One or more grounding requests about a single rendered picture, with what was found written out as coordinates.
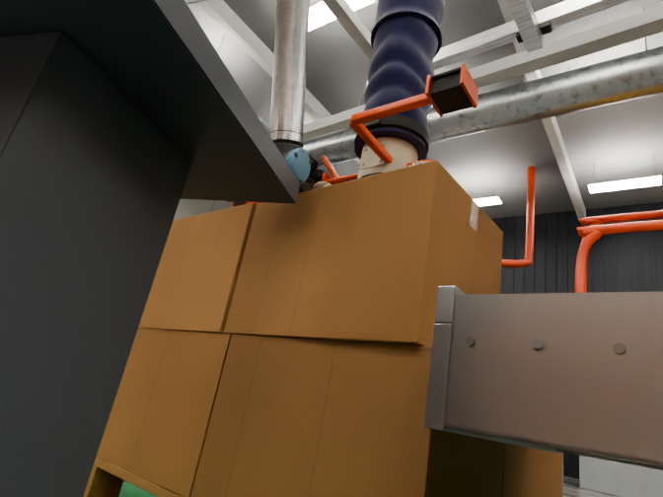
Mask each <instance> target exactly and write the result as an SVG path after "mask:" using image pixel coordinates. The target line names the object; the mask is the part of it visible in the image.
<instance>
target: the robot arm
mask: <svg viewBox="0 0 663 497"><path fill-rule="evenodd" d="M203 1H208V0H185V2H186V4H187V5H188V4H193V3H198V2H203ZM309 11H310V0H277V3H276V22H275V41H274V59H273V78H272V96H271V115H270V126H268V125H267V124H266V123H265V122H264V121H263V120H262V119H261V118H260V117H258V118H259V120H260V122H261V123H262V125H263V126H264V128H265V129H266V131H267V133H268V134H269V136H270V137H271V139H272V141H273V142H274V144H275V145H276V147H277V149H278V150H279V152H280V153H281V155H282V157H283V158H284V160H285V161H286V163H287V164H288V166H289V168H290V169H291V171H292V172H293V174H294V176H295V177H296V179H298V181H299V183H300V186H299V191H298V193H300V192H304V191H309V190H313V189H312V188H311V187H309V186H308V185H307V184H306V183H304V181H306V182H308V183H311V182H314V179H315V176H316V174H318V173H323V172H324V170H317V167H318V163H319V162H317V161H316V160H315V159H314V158H313V157H312V156H311V155H309V154H308V153H307V151H306V150H304V149H303V146H304V143H303V128H304V108H305V90H306V70H307V50H308V30H309ZM311 158H312V159H311Z"/></svg>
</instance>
